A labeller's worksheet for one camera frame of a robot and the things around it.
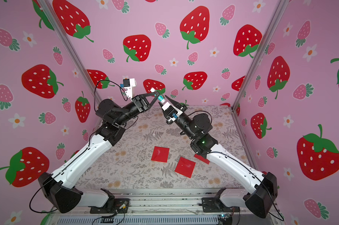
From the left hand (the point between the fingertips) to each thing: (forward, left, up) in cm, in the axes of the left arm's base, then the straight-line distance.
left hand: (159, 95), depth 54 cm
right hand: (+2, -4, -2) cm, 5 cm away
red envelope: (+2, +4, -53) cm, 53 cm away
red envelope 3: (-1, -24, -53) cm, 58 cm away
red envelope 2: (-7, -13, -52) cm, 54 cm away
